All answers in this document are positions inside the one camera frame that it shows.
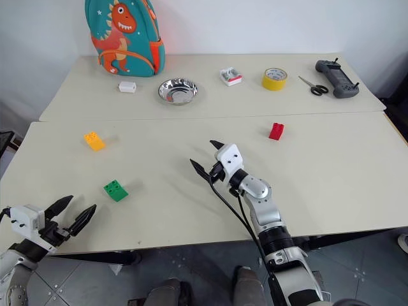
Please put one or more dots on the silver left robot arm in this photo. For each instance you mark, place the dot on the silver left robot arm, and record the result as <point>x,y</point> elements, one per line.
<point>19,264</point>

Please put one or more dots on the white red small box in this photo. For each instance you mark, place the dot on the white red small box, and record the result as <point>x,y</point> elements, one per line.
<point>231,76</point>

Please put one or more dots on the teal dinosaur backpack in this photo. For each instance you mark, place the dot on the teal dinosaur backpack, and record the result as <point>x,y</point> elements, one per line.
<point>127,36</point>

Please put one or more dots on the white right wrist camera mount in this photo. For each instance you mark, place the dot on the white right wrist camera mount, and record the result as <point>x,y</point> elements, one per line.
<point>230,161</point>

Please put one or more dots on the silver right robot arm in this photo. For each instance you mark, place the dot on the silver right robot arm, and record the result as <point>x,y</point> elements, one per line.
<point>277,229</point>

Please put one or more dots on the dark object at edge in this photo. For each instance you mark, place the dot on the dark object at edge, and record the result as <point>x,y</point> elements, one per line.
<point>5,141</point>

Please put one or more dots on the shiny metal bowl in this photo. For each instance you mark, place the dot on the shiny metal bowl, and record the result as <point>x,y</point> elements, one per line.
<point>177,91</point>

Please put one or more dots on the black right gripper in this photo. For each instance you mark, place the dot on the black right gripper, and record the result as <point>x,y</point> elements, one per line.
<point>216,171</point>

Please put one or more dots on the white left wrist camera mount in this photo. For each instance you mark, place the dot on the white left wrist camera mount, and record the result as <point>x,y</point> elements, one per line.
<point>24,220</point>

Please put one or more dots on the yellow toy brick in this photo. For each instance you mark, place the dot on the yellow toy brick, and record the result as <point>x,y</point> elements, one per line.
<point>94,140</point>

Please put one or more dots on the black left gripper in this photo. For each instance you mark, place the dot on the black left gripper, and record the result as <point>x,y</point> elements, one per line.
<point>54,234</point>

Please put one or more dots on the yellow tape roll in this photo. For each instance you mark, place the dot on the yellow tape roll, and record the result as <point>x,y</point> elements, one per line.
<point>274,78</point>

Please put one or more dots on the green toy brick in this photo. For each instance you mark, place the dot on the green toy brick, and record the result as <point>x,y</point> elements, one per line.
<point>115,190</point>

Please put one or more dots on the red toy brick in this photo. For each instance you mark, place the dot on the red toy brick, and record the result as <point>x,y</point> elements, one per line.
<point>276,130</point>

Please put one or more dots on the grey handheld remote controller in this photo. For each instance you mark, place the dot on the grey handheld remote controller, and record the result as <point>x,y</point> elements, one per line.
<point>338,78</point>

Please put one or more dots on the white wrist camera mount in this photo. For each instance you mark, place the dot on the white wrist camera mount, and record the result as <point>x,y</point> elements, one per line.
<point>24,220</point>
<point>230,161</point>

